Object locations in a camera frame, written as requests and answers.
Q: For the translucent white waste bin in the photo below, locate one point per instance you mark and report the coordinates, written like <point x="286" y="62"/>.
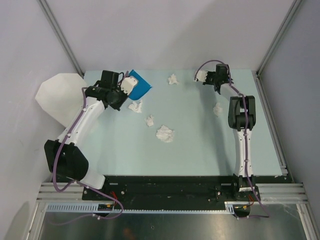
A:
<point x="61" y="96"/>

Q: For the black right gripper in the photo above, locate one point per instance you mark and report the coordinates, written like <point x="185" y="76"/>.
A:
<point x="208" y="74"/>

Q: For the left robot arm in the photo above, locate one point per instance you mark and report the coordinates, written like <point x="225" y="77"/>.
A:
<point x="64" y="156"/>

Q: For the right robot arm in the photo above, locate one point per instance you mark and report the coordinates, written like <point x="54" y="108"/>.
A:
<point x="241" y="119"/>

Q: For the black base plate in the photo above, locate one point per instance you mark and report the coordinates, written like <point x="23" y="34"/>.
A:
<point x="170" y="193"/>

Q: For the paper scrap left upper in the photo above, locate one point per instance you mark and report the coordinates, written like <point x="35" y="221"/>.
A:
<point x="136" y="107"/>

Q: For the blue dustpan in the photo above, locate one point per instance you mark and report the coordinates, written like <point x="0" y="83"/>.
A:
<point x="141" y="88"/>

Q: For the large paper scrap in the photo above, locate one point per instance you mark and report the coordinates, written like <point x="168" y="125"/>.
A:
<point x="165" y="134"/>

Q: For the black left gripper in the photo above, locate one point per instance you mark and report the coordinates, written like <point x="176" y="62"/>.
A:
<point x="118" y="106"/>

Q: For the paper scrap top centre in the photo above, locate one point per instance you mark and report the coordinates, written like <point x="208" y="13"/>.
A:
<point x="172" y="80"/>

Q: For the paper scrap right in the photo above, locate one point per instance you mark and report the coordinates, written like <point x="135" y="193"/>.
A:
<point x="217" y="109"/>

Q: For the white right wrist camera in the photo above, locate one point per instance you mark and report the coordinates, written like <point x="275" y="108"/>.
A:
<point x="201" y="76"/>

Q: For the paper scrap centre small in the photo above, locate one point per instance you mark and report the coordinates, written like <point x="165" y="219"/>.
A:
<point x="149" y="121"/>

